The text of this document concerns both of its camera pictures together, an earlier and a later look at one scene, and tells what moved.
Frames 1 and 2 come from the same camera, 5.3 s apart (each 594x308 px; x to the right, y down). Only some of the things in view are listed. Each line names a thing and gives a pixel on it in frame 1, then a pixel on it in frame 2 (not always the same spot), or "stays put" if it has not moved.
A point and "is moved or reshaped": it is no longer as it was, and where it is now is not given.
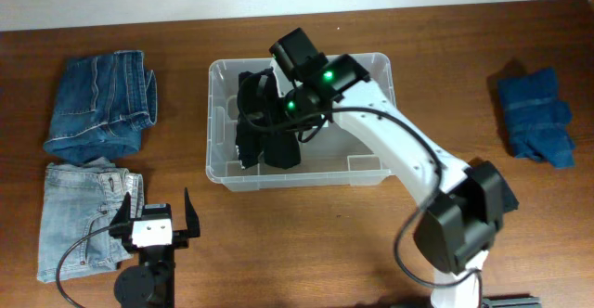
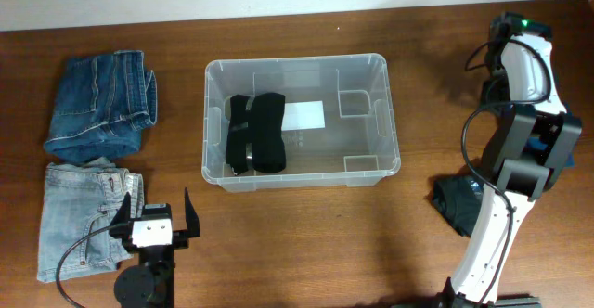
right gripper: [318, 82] → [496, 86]
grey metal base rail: [524, 301] stays put
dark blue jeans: [100, 107] stays put
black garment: [263, 131] is moved or reshaped
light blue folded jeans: [78, 198] stays put
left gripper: [122, 224] stays put
